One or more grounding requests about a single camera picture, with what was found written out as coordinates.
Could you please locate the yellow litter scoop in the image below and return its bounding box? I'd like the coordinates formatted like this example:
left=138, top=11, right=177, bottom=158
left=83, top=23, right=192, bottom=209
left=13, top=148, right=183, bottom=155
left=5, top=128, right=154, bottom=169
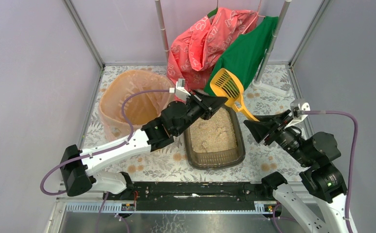
left=209, top=68, right=258, bottom=121

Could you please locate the yellow ribbed trash bin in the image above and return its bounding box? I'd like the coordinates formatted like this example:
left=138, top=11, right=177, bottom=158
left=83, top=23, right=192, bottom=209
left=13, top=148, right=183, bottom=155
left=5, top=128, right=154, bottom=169
left=98, top=70, right=176, bottom=142

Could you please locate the grey translucent litter box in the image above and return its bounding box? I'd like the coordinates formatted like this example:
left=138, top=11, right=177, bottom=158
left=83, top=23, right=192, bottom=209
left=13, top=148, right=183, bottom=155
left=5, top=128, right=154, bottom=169
left=184, top=105, right=246, bottom=170

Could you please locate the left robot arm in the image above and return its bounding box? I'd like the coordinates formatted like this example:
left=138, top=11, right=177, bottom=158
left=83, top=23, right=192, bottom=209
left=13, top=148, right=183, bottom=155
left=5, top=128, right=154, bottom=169
left=60, top=93, right=228, bottom=197

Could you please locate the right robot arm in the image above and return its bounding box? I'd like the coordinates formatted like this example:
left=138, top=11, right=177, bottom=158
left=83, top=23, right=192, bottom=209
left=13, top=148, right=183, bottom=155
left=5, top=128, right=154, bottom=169
left=244, top=110, right=359, bottom=233

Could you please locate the beige cat litter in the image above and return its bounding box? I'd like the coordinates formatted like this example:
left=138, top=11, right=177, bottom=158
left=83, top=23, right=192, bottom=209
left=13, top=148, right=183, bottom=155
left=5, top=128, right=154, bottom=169
left=189, top=108, right=237, bottom=153

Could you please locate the floral table mat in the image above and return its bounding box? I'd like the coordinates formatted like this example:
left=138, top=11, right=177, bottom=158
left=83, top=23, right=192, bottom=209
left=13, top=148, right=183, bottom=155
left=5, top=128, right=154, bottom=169
left=79, top=65, right=308, bottom=183

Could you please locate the white clothes rack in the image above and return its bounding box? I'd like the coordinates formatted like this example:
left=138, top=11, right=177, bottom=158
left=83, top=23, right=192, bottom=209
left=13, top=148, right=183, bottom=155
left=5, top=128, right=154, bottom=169
left=154, top=0, right=291, bottom=97

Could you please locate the green t-shirt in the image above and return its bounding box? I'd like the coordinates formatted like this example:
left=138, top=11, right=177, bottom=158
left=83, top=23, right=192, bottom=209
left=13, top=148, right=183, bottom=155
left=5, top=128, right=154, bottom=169
left=210, top=17, right=279, bottom=89

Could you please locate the pink patterned jacket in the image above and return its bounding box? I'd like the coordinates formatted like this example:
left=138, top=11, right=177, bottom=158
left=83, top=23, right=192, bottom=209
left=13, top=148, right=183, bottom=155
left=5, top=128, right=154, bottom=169
left=166, top=7, right=259, bottom=90

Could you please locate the pink plastic bin liner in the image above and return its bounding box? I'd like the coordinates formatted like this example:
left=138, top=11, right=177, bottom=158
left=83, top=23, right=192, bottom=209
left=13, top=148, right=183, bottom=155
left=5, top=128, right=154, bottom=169
left=98, top=70, right=176, bottom=142

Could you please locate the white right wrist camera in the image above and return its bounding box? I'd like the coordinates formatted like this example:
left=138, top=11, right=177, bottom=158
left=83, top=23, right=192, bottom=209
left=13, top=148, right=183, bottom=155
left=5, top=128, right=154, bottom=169
left=286, top=99, right=311, bottom=128

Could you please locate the white slotted cable duct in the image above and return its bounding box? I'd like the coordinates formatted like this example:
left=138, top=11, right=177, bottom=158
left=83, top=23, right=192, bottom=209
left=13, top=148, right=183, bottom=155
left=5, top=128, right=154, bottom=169
left=66, top=199, right=275, bottom=214

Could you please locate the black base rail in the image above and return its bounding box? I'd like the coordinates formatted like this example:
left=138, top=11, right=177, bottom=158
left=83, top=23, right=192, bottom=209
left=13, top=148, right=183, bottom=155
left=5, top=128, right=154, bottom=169
left=104, top=172, right=287, bottom=204

